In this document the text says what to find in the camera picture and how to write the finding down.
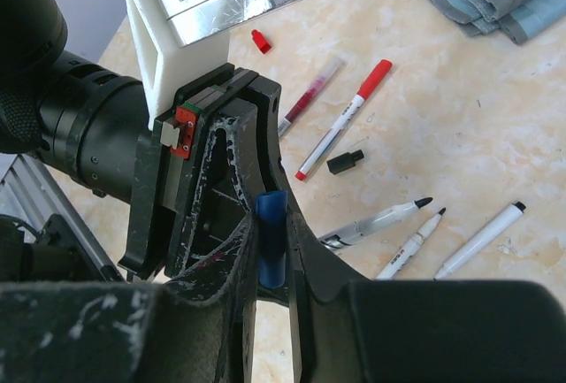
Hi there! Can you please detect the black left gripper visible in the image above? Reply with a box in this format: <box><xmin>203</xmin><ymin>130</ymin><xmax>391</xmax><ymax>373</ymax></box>
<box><xmin>119</xmin><ymin>64</ymin><xmax>283</xmax><ymax>281</ymax></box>

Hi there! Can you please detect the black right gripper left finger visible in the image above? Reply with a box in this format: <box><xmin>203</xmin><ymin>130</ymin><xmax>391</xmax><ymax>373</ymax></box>
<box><xmin>1</xmin><ymin>215</ymin><xmax>256</xmax><ymax>382</ymax></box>

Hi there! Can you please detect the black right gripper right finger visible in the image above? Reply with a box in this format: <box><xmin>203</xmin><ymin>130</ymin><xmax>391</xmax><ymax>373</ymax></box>
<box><xmin>287</xmin><ymin>211</ymin><xmax>565</xmax><ymax>382</ymax></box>

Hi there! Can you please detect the white brown-end marker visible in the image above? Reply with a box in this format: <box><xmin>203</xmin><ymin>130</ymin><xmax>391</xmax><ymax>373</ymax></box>
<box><xmin>375</xmin><ymin>208</ymin><xmax>447</xmax><ymax>280</ymax></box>

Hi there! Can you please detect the red clear pen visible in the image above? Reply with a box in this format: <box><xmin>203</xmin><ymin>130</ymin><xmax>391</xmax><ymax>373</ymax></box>
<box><xmin>278</xmin><ymin>57</ymin><xmax>345</xmax><ymax>139</ymax></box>

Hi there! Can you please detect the blue pen cap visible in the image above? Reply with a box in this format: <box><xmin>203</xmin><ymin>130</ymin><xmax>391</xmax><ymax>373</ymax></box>
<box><xmin>256</xmin><ymin>190</ymin><xmax>287</xmax><ymax>289</ymax></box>

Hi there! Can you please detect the white blue-end marker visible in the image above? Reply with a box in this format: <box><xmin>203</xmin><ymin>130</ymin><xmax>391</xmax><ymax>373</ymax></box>
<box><xmin>318</xmin><ymin>197</ymin><xmax>433</xmax><ymax>251</ymax></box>

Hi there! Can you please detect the red marker cap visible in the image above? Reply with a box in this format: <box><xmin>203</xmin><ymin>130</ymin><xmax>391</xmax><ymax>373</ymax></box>
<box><xmin>357</xmin><ymin>59</ymin><xmax>393</xmax><ymax>100</ymax></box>

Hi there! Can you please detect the white red-end marker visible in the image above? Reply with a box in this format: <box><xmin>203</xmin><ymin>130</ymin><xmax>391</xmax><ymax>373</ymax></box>
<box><xmin>295</xmin><ymin>95</ymin><xmax>366</xmax><ymax>181</ymax></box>

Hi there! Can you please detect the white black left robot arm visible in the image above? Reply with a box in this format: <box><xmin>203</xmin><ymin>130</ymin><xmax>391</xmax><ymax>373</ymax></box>
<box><xmin>1</xmin><ymin>0</ymin><xmax>280</xmax><ymax>287</ymax></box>

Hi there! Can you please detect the small red pen cap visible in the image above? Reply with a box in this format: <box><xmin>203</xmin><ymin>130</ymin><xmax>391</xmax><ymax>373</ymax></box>
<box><xmin>251</xmin><ymin>29</ymin><xmax>272</xmax><ymax>54</ymax></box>

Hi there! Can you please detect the black pen cap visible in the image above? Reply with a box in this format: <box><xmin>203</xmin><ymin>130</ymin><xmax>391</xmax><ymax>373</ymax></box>
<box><xmin>326</xmin><ymin>149</ymin><xmax>364</xmax><ymax>175</ymax></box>

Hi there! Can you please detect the small white black-end pen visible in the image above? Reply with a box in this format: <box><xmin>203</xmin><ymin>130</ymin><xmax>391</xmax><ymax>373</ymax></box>
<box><xmin>433</xmin><ymin>201</ymin><xmax>526</xmax><ymax>280</ymax></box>

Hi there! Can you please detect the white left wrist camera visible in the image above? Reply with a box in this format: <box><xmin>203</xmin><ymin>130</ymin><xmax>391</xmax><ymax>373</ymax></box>
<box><xmin>126</xmin><ymin>0</ymin><xmax>301</xmax><ymax>127</ymax></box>

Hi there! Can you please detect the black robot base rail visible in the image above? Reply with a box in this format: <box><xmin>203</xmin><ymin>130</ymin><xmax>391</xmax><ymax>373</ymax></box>
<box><xmin>1</xmin><ymin>154</ymin><xmax>123</xmax><ymax>281</ymax></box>

